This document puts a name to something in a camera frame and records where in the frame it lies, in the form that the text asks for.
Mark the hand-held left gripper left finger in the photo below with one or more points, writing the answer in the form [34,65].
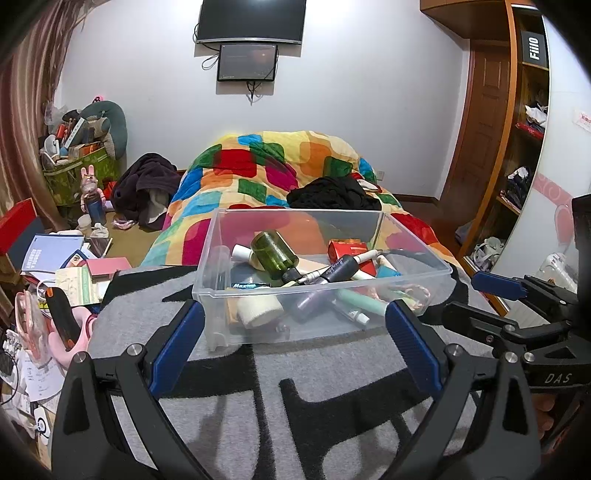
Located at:
[180,350]

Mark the black sign board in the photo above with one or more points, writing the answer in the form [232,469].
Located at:
[534,48]

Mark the red packet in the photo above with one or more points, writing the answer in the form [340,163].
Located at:
[344,251]

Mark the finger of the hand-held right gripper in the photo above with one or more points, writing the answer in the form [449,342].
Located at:
[498,285]
[475,318]

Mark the white pen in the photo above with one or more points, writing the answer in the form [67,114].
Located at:
[364,255]

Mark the white toothpaste tube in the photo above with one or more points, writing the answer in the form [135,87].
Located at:
[353,314]

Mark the black cosmetic tube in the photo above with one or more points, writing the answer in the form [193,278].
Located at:
[339,270]

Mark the pink book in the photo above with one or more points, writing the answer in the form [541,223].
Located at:
[108,267]

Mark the clear plastic box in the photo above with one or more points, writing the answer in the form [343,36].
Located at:
[217,277]

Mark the green storage bag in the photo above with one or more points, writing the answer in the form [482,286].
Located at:
[74,177]

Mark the pink rabbit toy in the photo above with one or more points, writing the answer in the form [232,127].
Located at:
[90,184]

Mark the grey black-patterned blanket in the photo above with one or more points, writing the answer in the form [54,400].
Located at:
[295,415]

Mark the colourful patchwork blanket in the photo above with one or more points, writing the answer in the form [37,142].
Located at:
[240,170]

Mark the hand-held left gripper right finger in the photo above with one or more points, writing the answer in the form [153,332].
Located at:
[411,350]

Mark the wooden door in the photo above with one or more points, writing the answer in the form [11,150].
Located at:
[480,129]

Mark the dark purple clothing heap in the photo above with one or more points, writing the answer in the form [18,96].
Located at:
[143,180]

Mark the small black blue box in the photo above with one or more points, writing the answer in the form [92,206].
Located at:
[249,286]

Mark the white sliding wardrobe door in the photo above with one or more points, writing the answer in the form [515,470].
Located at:
[561,152]

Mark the pink plastic device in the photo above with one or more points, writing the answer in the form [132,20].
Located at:
[81,344]

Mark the large wall television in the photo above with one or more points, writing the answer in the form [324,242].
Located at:
[251,21]

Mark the green cover book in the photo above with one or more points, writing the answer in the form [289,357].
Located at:
[78,286]

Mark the black clothing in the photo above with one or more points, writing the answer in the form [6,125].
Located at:
[332,194]

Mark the person's right hand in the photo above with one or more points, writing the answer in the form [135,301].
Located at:
[545,415]

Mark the pale green tube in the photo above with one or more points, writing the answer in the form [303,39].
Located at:
[362,301]

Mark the grey-green neck pillow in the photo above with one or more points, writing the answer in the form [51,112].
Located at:
[115,124]

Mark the purple tube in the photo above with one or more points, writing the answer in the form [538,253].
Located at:
[307,304]

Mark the blue-grey book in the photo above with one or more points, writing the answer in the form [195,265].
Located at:
[51,251]

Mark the small wall monitor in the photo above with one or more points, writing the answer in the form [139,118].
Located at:
[248,62]

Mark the green glass bottle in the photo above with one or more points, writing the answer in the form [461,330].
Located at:
[272,251]

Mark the loose white papers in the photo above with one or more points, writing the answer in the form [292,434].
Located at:
[39,378]

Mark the striped curtain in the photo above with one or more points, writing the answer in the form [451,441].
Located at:
[27,92]

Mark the wooden shelf unit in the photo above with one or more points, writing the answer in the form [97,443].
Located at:
[517,138]

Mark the blue drink bottle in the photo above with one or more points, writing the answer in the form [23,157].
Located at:
[96,210]

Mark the red box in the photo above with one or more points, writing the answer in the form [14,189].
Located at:
[16,224]

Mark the cream roll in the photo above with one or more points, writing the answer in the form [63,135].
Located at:
[258,311]

